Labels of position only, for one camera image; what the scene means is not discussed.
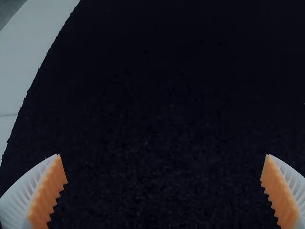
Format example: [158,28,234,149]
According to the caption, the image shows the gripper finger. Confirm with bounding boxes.
[0,153,69,229]
[259,153,305,229]

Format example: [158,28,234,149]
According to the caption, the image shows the black mat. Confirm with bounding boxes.
[0,0,305,229]

